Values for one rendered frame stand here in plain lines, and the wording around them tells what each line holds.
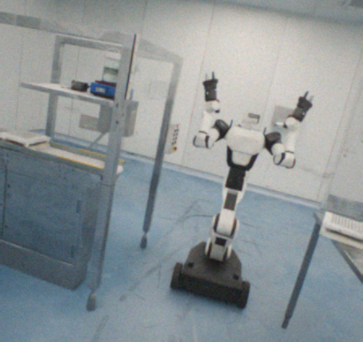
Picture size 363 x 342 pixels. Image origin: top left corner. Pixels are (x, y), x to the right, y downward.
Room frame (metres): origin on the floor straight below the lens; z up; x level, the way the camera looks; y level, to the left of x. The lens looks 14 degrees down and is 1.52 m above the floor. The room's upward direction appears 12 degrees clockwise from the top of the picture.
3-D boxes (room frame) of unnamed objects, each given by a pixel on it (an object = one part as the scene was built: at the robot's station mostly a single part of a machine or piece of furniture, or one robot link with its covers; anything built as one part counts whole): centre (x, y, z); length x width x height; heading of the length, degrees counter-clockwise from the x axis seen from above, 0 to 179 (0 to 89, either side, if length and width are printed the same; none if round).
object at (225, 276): (2.46, -0.42, 0.19); 0.64 x 0.52 x 0.33; 172
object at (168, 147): (2.81, 0.14, 1.05); 0.17 x 0.06 x 0.26; 169
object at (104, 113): (2.14, 0.48, 1.22); 0.22 x 0.11 x 0.20; 79
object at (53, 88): (2.04, 0.71, 1.33); 0.62 x 0.38 x 0.04; 79
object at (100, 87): (2.06, 0.52, 1.39); 0.21 x 0.20 x 0.09; 169
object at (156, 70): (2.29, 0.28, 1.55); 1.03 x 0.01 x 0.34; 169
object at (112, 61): (2.05, 0.52, 1.53); 0.15 x 0.15 x 0.19
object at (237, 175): (2.56, -0.43, 0.88); 0.28 x 0.13 x 0.18; 172
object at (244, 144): (2.54, -0.43, 1.15); 0.34 x 0.30 x 0.36; 82
